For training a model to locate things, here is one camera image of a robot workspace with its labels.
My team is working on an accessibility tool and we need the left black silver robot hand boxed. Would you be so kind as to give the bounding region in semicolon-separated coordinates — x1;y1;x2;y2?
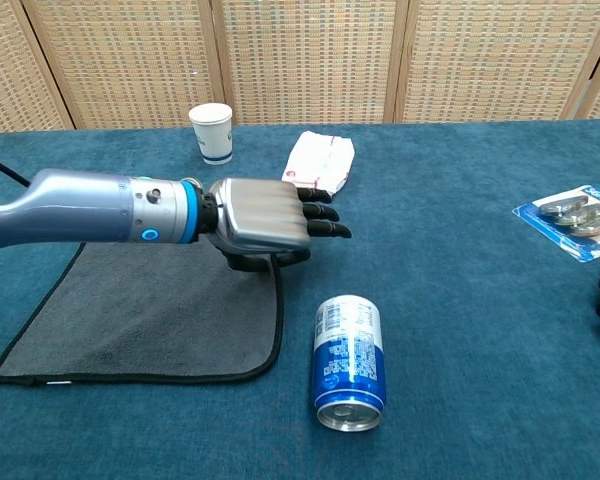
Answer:
199;178;353;274

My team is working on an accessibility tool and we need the green and grey cloth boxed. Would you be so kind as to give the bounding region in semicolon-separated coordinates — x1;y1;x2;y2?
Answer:
0;239;285;392

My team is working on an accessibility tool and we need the white tissue packet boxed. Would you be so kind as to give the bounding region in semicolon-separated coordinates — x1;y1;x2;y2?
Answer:
281;130;356;197

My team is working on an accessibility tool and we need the white paper cup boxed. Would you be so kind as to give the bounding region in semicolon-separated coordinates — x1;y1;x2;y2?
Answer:
188;102;234;166

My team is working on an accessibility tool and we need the blue white drink can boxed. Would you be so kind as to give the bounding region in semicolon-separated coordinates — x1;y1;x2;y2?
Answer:
312;294;387;433

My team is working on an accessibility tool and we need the teal table cover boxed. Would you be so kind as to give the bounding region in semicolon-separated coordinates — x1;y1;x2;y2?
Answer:
0;118;600;480

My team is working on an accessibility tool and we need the blue blister pack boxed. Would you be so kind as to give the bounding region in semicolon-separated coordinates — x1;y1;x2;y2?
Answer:
511;184;600;264

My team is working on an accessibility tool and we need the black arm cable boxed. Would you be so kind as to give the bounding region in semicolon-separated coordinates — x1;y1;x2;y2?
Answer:
0;152;34;189

